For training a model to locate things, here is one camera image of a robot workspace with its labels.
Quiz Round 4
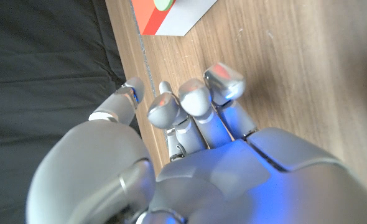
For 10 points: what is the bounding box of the green round coin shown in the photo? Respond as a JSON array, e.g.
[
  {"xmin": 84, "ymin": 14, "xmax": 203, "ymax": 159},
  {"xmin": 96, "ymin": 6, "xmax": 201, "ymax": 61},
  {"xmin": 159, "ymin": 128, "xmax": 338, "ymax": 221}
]
[{"xmin": 153, "ymin": 0, "xmax": 174, "ymax": 12}]

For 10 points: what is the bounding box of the red lidded white box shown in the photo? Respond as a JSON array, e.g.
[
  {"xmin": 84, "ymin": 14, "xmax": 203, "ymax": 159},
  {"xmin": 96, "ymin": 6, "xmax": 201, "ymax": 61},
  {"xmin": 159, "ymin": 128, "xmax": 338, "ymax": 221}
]
[{"xmin": 130, "ymin": 0, "xmax": 218, "ymax": 37}]

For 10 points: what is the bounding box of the black backdrop curtain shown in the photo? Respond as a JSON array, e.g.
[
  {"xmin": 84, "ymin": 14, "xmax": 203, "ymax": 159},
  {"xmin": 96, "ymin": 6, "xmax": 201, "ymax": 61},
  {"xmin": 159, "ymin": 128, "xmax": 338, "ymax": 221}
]
[{"xmin": 0, "ymin": 0, "xmax": 141, "ymax": 224}]

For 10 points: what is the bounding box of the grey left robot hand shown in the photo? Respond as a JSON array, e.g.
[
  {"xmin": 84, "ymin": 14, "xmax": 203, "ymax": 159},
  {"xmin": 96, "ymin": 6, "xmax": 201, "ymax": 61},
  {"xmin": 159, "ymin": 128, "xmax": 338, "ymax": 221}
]
[{"xmin": 26, "ymin": 61, "xmax": 367, "ymax": 224}]

